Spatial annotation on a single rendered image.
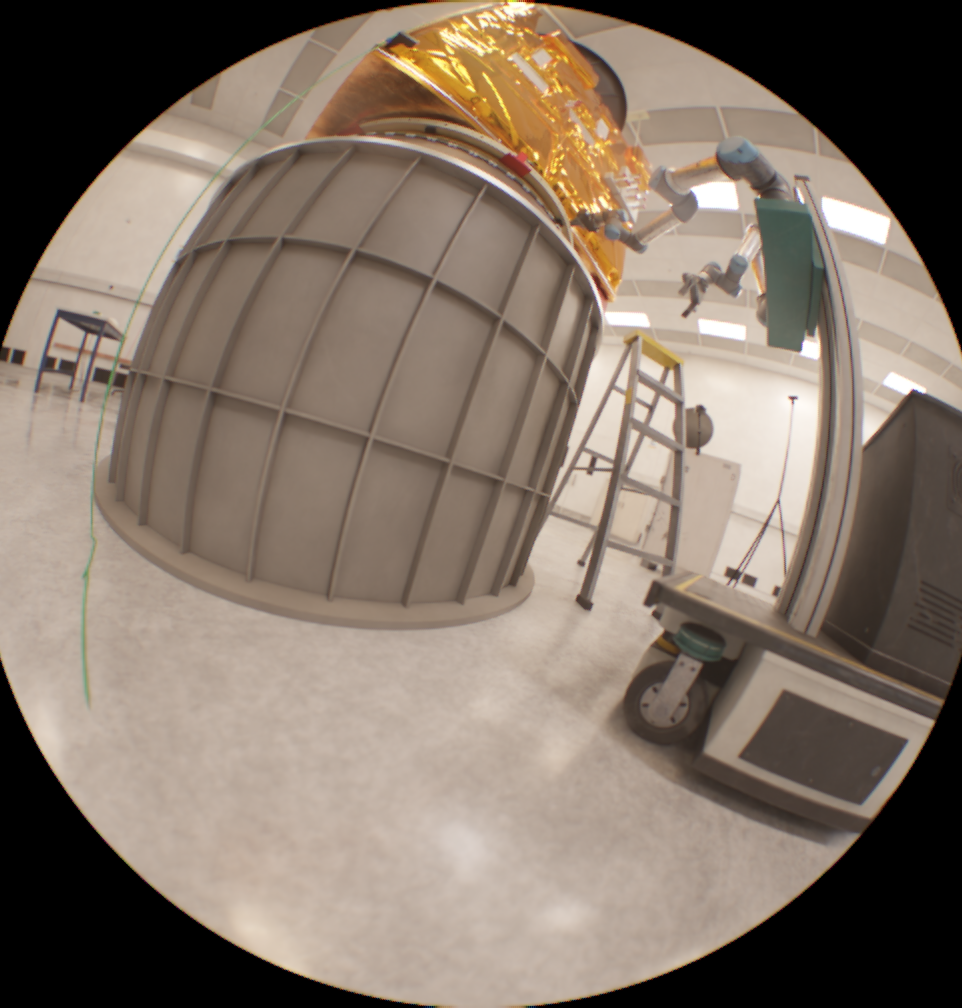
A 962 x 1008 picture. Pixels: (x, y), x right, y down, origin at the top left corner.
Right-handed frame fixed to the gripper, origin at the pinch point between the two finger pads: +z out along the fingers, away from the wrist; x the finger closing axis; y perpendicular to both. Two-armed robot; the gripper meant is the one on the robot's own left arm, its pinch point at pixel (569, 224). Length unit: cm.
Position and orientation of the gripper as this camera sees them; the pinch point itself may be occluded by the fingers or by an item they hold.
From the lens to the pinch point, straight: 188.5
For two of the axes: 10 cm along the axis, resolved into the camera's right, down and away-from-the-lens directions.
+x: -6.4, -1.5, -7.5
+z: -7.0, -2.9, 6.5
